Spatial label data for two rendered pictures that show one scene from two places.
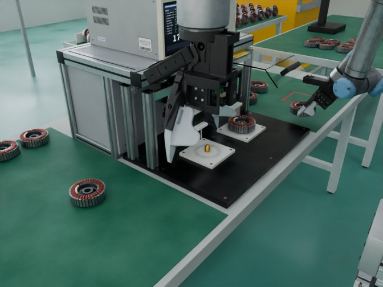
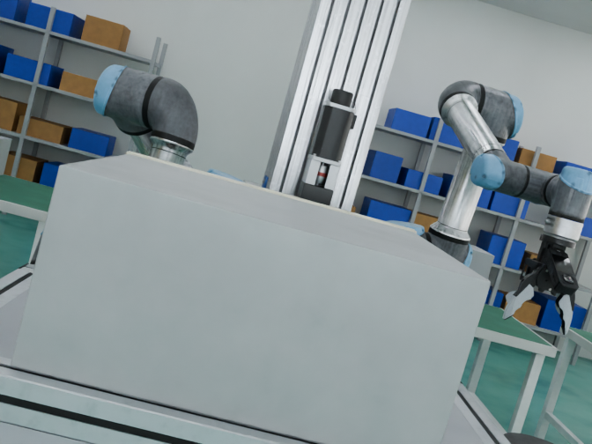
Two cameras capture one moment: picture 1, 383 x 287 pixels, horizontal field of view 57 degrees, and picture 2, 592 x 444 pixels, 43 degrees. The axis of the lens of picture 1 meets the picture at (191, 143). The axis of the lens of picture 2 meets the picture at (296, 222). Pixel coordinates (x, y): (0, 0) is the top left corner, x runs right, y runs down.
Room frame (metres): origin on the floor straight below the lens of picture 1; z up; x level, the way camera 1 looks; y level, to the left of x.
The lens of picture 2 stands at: (2.05, 0.80, 1.40)
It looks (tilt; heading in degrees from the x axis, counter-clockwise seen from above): 6 degrees down; 227
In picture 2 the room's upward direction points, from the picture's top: 16 degrees clockwise
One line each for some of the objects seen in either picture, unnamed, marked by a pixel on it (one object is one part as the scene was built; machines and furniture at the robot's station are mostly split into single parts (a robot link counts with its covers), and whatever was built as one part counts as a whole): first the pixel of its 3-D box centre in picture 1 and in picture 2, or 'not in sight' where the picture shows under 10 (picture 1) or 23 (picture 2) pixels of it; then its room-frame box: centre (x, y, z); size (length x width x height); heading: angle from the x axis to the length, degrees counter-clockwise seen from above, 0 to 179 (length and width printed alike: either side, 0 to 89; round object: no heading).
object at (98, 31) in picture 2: not in sight; (106, 34); (-1.31, -6.12, 1.90); 0.40 x 0.36 x 0.24; 53
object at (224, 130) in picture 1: (241, 129); not in sight; (1.33, -0.21, 0.78); 0.15 x 0.15 x 0.01; 51
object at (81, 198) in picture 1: (88, 192); not in sight; (0.91, 0.33, 0.77); 0.11 x 0.11 x 0.04
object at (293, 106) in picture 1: (302, 108); not in sight; (1.45, -0.50, 0.82); 0.11 x 0.11 x 0.04
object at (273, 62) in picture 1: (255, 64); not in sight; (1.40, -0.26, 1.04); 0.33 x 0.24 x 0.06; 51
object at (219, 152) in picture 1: (207, 152); not in sight; (1.14, -0.06, 0.78); 0.15 x 0.15 x 0.01; 51
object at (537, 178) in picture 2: not in sight; (540, 187); (0.50, -0.12, 1.45); 0.11 x 0.11 x 0.08; 64
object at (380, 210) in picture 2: not in sight; (383, 217); (-3.73, -4.18, 0.92); 0.42 x 0.42 x 0.29; 52
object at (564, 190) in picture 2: not in sight; (572, 194); (0.53, -0.02, 1.45); 0.09 x 0.08 x 0.11; 64
